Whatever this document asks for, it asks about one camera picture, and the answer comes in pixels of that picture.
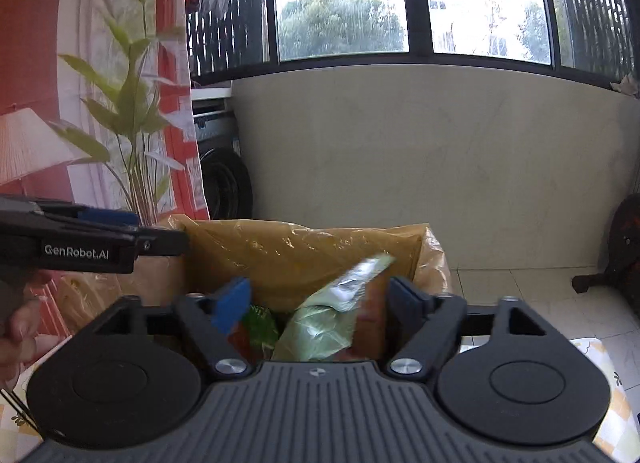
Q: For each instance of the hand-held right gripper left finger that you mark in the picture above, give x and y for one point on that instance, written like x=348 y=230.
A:
x=232 y=303

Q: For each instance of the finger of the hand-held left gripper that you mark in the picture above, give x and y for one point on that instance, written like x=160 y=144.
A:
x=107 y=217
x=160 y=243

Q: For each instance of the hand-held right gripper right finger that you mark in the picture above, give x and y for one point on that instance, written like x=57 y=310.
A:
x=402 y=298

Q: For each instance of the cardboard box with plastic liner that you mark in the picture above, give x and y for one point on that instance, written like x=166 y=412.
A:
x=300 y=253

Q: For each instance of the light green snack packet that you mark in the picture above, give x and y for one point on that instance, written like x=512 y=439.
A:
x=320 y=328

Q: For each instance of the person's left hand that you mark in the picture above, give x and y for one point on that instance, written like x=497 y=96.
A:
x=22 y=338

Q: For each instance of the bright green snack packet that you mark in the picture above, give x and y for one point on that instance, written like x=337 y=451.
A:
x=260 y=328

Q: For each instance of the grey washing machine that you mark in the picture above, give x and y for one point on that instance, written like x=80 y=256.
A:
x=222 y=183

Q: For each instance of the printed backdrop cloth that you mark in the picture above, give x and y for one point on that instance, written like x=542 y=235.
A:
x=50 y=68

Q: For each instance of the black exercise bike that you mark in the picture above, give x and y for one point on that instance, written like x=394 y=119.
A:
x=625 y=243

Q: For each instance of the floral checkered tablecloth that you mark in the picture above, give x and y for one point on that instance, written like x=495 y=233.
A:
x=617 y=393

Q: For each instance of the black framed window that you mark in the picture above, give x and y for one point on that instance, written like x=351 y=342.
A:
x=415 y=3

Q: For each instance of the crumpled beige cloth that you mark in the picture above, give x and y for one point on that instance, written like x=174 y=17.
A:
x=626 y=84

